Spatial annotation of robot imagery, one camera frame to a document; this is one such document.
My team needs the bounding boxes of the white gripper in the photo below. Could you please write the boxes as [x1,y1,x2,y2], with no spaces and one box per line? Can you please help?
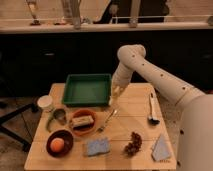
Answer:
[111,72,131,97]

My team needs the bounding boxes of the yellow banana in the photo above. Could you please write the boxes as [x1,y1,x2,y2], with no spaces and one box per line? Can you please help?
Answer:
[109,91,119,106]

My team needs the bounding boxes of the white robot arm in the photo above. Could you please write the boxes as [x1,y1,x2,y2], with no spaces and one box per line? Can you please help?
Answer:
[111,44,213,171]

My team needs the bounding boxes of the small metal cup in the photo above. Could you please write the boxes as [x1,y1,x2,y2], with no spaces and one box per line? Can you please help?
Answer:
[53,109,67,125]

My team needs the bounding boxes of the white paper cup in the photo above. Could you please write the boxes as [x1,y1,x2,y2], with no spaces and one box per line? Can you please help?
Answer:
[37,95,53,112]

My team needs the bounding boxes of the metal fork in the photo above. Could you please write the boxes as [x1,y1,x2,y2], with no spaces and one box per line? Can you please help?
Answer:
[97,109,117,132]

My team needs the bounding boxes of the green plastic tray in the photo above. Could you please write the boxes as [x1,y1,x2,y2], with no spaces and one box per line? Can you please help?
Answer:
[62,74,111,107]

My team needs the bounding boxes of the wooden table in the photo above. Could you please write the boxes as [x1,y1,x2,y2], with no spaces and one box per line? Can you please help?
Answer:
[24,83,176,171]

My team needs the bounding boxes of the orange bowl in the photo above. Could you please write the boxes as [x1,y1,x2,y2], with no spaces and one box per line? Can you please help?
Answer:
[69,109,97,136]

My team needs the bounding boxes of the sandwich bread slice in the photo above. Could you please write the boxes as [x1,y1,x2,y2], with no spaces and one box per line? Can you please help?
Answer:
[72,115,94,128]

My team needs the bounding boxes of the bunch of dark grapes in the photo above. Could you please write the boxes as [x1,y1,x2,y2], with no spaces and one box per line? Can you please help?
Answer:
[124,132,142,157]

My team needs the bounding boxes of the blue sponge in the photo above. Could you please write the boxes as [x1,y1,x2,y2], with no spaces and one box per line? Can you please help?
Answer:
[86,138,110,156]

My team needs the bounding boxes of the green chili pepper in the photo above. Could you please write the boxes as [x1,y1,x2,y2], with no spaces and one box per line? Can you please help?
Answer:
[45,113,54,132]

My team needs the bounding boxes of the dark red bowl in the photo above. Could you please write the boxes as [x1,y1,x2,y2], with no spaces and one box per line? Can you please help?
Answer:
[46,130,73,158]

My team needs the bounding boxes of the grey folded cloth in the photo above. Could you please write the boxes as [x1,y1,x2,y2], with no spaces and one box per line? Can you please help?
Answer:
[151,134,171,162]

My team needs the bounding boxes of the orange fruit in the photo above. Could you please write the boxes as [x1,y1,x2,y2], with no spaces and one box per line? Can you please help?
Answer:
[50,138,64,152]

